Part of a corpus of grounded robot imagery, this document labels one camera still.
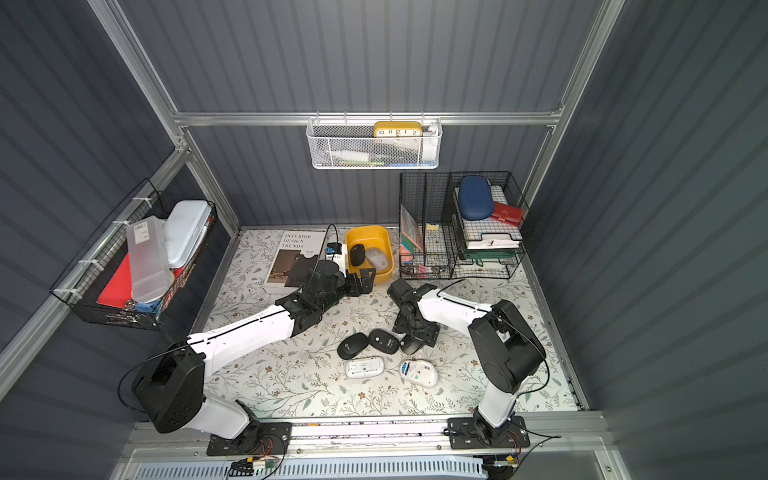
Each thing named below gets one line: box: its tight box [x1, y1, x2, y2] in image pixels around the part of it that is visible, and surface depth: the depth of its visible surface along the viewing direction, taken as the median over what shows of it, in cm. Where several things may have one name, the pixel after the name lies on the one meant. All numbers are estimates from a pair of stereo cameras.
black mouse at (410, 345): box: [399, 334, 423, 355], surface depth 90 cm
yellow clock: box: [374, 121, 423, 137], surface depth 90 cm
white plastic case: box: [164, 200, 212, 269], surface depth 76 cm
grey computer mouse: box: [365, 248, 388, 271], surface depth 110 cm
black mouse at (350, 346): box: [337, 332, 369, 360], surface depth 89 cm
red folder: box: [96, 253, 184, 308], surface depth 68 cm
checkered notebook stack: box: [454, 185, 523, 260], surface depth 95 cm
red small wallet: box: [490, 202, 523, 226], surface depth 95 cm
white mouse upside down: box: [345, 356, 385, 379], surface depth 84 cm
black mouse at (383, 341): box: [368, 329, 400, 354], surface depth 89 cm
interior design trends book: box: [264, 231, 326, 292], surface depth 110 cm
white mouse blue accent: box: [400, 359, 438, 388], surface depth 83 cm
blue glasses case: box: [458, 175, 495, 221], surface depth 100 cm
